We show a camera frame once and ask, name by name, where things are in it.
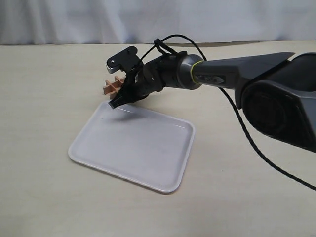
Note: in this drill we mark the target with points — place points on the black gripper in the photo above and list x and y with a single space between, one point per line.
151 77

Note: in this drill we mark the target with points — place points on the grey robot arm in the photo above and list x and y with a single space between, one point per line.
276 92

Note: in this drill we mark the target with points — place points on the white plastic tray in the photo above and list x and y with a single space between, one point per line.
138 145

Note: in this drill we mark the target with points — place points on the white backdrop curtain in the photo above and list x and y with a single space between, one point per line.
142 21

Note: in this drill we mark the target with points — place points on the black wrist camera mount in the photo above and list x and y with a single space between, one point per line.
124 60

